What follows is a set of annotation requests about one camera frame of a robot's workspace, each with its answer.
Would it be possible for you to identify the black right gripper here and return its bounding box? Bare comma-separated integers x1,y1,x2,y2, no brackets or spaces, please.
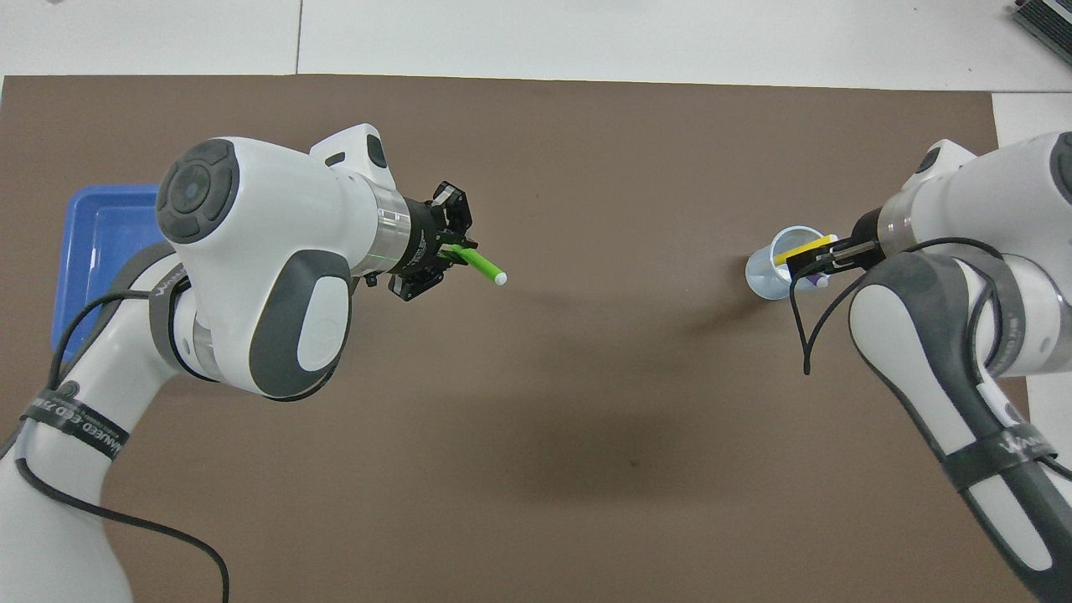
789,209,885,282

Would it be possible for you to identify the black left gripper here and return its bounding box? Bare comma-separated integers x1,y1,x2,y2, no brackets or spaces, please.
389,179,477,303

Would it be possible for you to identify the yellow pen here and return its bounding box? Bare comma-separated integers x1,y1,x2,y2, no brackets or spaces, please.
771,234,839,267

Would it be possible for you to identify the green pen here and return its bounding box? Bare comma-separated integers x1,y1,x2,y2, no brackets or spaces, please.
447,244,510,287

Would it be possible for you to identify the blue plastic tray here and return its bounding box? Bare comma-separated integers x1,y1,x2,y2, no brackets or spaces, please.
51,183,165,363

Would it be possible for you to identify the translucent plastic cup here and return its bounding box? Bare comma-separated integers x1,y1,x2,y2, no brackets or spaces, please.
745,224,839,302

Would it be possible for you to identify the brown table mat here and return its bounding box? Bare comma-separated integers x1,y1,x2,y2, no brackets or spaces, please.
0,74,1053,603

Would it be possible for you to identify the grey ribbed device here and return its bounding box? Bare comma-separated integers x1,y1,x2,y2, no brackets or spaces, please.
1011,0,1072,59

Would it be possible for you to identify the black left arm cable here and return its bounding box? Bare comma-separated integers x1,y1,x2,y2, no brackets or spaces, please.
12,288,232,603

